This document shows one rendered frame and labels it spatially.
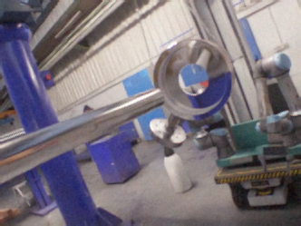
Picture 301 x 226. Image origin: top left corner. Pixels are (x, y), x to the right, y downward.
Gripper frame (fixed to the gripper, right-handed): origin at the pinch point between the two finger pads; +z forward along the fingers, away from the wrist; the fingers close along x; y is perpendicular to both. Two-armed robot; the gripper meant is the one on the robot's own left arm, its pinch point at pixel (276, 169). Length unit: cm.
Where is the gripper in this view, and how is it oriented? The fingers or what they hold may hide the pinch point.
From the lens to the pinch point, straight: 153.6
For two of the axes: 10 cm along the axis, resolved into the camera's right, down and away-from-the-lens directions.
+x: 7.0, -1.0, -7.1
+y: -7.1, -1.0, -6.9
